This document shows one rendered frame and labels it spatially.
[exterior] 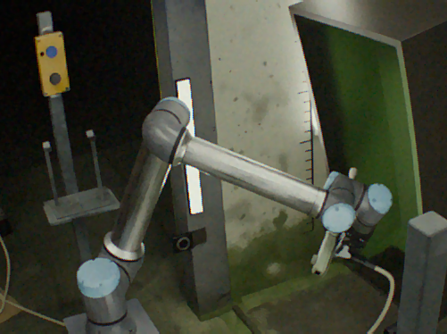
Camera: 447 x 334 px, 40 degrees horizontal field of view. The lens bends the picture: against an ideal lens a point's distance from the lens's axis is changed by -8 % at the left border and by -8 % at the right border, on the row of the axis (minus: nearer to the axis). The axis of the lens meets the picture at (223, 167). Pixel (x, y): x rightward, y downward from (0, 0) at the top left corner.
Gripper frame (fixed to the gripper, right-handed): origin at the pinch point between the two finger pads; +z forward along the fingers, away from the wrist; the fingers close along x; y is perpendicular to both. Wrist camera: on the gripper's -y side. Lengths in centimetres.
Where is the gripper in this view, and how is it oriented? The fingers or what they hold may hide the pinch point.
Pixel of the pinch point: (335, 249)
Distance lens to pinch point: 228.5
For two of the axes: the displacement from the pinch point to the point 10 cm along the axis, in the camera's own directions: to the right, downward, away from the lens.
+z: -2.1, 5.7, 7.9
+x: 3.7, -7.0, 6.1
